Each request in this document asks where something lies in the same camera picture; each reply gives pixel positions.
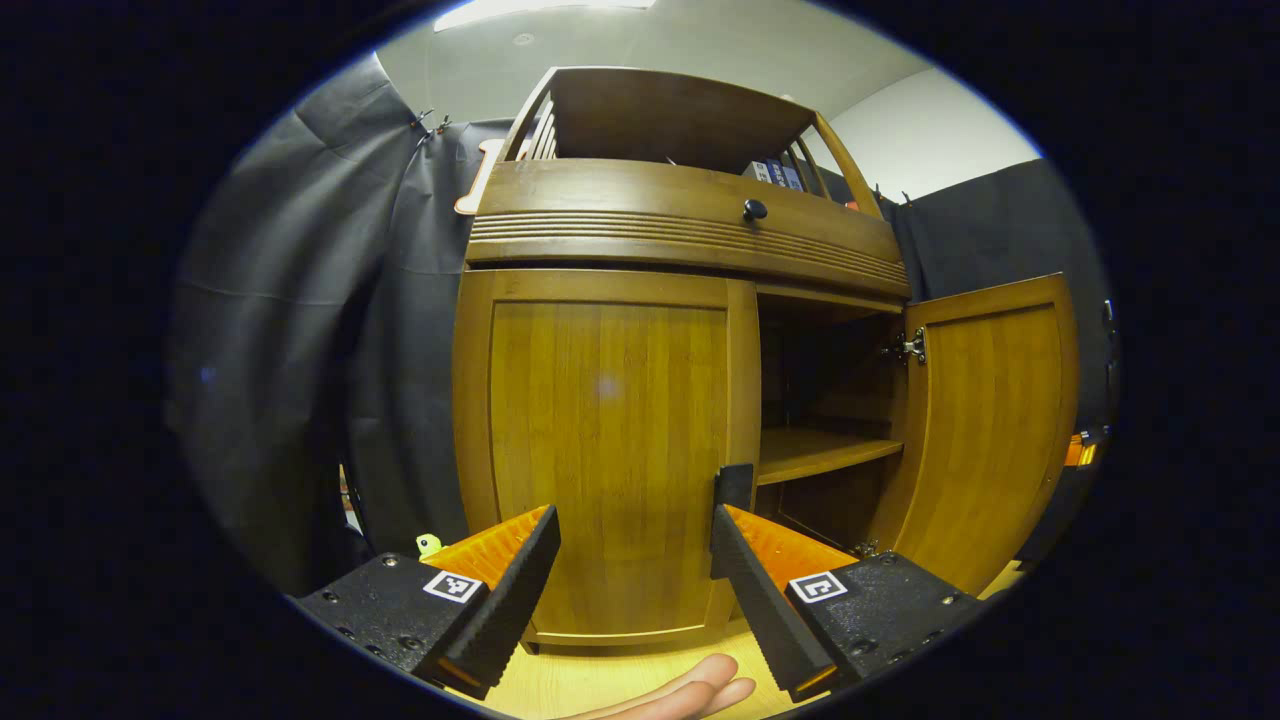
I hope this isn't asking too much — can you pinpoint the wooden double-door shoe cabinet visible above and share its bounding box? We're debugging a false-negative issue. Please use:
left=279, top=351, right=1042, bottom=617
left=452, top=66, right=1081, bottom=656

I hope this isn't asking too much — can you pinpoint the black door handle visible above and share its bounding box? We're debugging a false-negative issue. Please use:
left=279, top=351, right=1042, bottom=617
left=713, top=463, right=756, bottom=513

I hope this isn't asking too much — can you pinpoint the wooden inner shelf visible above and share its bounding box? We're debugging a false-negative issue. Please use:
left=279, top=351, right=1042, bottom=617
left=757, top=427, right=905, bottom=488

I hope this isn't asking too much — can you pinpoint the wooden shoe cabinet door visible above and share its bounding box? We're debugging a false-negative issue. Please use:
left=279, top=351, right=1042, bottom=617
left=868, top=273, right=1081, bottom=598
left=452, top=268, right=761, bottom=649

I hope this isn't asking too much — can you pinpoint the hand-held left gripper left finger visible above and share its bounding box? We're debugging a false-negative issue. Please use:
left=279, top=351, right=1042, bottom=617
left=290, top=504, right=562, bottom=701

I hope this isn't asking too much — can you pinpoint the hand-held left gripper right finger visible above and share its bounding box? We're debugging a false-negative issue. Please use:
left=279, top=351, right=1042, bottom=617
left=709, top=503, right=987, bottom=704

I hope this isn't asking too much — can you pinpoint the black backdrop cloth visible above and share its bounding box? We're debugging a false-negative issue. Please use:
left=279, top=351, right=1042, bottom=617
left=165, top=55, right=1116, bottom=601

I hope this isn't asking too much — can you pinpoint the wooden cabinet drawer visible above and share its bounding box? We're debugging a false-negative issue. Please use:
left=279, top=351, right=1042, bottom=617
left=465, top=158, right=913, bottom=301

